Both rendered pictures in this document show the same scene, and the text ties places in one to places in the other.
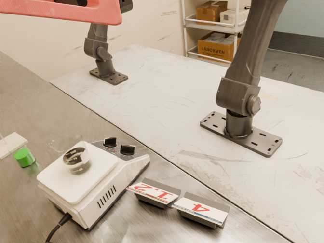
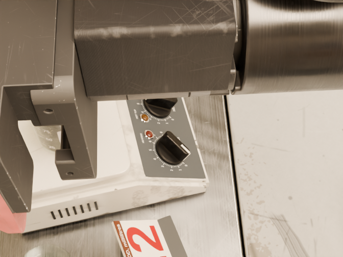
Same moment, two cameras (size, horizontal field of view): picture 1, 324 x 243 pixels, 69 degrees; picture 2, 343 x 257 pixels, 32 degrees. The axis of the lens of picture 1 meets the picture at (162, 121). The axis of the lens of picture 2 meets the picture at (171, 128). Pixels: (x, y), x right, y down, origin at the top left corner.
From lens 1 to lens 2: 0.24 m
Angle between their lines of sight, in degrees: 31
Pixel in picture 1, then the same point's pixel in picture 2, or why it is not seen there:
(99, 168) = not seen: hidden behind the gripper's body
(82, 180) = (46, 165)
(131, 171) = (147, 195)
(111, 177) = (98, 189)
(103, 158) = (108, 147)
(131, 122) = not seen: hidden behind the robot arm
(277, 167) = not seen: outside the picture
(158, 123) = (302, 111)
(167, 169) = (221, 233)
